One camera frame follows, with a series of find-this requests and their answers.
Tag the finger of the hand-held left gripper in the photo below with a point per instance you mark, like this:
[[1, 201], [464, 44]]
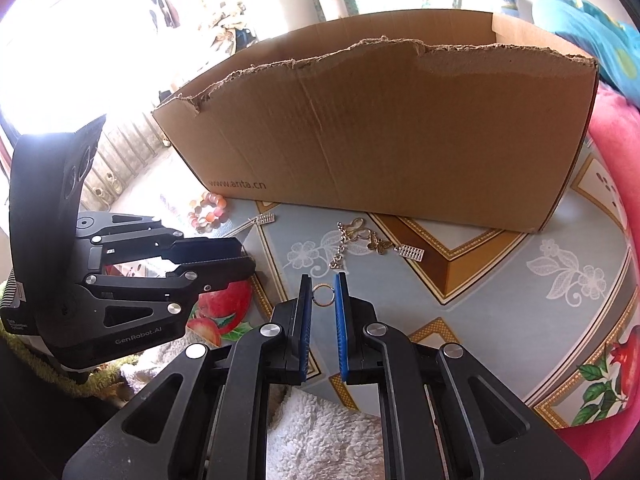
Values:
[[225, 274], [205, 249]]

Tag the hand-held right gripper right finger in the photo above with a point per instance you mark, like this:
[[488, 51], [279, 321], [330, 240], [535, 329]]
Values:
[[342, 332]]

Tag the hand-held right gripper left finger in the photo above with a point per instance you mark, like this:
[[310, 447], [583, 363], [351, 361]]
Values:
[[303, 332]]

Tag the small gold butterfly charm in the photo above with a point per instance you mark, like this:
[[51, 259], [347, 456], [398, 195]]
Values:
[[376, 246]]

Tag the torn cardboard box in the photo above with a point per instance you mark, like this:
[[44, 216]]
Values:
[[400, 135]]

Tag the metal balcony railing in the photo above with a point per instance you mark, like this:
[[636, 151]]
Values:
[[125, 155]]

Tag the green edged cream towel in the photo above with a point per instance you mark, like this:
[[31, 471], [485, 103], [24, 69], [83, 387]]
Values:
[[75, 382]]

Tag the beige cloth pile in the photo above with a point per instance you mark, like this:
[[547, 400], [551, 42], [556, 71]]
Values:
[[227, 30]]

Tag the hanging dark jacket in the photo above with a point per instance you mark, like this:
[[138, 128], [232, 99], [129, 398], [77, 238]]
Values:
[[165, 10]]

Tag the beige cardboard tube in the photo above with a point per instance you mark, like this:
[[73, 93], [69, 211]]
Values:
[[335, 2]]

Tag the pink blanket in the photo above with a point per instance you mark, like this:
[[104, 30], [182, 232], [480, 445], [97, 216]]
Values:
[[620, 135]]

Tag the blue water jug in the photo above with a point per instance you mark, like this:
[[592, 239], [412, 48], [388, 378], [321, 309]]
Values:
[[502, 0]]

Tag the blue patterned quilt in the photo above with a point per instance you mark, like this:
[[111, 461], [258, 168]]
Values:
[[590, 35]]

